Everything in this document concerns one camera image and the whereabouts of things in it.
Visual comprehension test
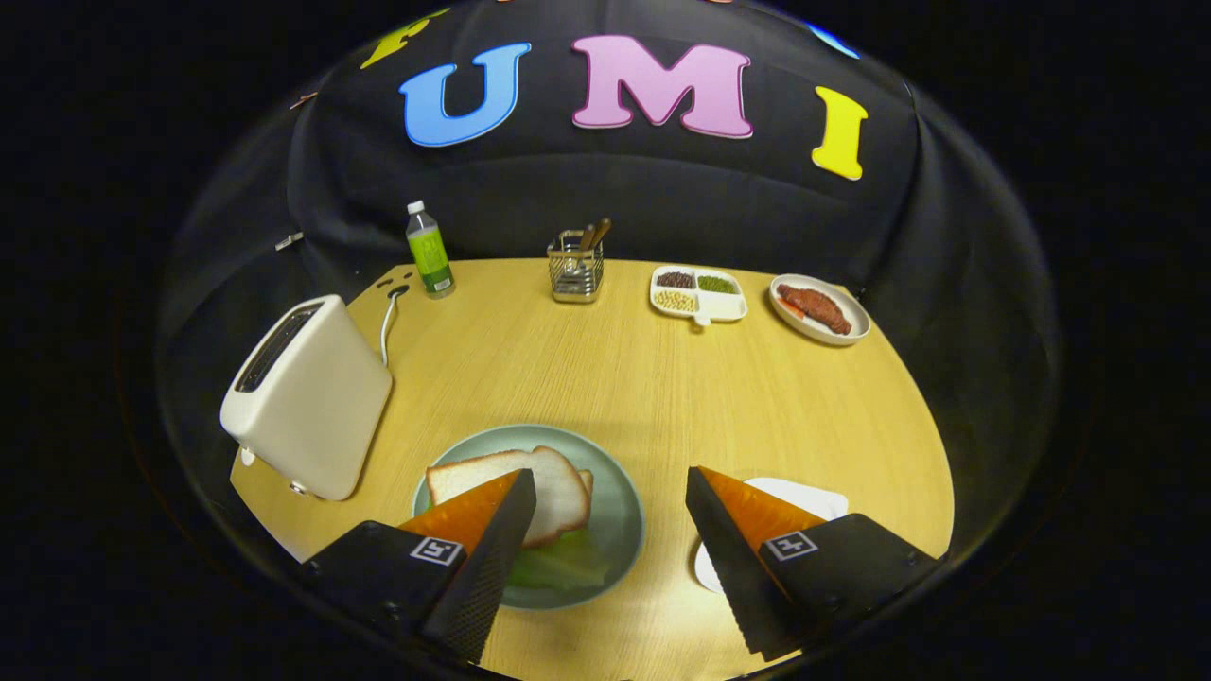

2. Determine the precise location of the black backdrop cloth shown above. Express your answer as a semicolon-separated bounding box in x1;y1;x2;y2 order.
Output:
156;0;1061;559

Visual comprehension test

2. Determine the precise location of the white divided dish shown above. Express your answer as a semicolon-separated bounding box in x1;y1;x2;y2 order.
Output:
649;265;748;327

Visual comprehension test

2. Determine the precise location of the white toaster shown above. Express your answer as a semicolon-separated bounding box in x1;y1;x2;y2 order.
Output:
219;294;394;502

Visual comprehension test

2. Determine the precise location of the white square plate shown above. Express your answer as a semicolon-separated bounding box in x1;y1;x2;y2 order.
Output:
693;477;850;595

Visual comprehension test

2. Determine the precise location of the metal wire utensil holder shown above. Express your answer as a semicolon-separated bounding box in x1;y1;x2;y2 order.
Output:
547;230;606;305

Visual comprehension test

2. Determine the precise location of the round-topped toast slice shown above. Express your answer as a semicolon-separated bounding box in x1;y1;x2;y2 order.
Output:
426;445;592;550

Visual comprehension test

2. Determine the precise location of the white toaster cable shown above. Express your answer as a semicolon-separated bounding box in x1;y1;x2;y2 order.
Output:
380;284;410;367

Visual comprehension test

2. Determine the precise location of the pale green round plate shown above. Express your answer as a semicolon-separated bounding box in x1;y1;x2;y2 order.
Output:
412;424;645;610

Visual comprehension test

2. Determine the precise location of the green lettuce leaf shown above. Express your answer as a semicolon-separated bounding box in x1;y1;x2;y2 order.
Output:
506;530;611;592

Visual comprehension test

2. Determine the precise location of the white oval plate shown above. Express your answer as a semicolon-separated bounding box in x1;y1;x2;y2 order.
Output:
768;273;871;347

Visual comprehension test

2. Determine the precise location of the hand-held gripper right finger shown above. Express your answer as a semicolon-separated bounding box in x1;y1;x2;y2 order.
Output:
685;465;943;662

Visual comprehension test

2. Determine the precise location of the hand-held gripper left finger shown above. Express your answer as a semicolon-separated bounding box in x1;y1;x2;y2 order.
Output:
298;468;538;664

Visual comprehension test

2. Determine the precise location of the brown meat steak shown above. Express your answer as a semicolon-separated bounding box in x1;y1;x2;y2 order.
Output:
778;285;852;336

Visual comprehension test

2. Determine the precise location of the green label water bottle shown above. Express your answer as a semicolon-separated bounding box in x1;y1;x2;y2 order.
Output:
406;200;456;300

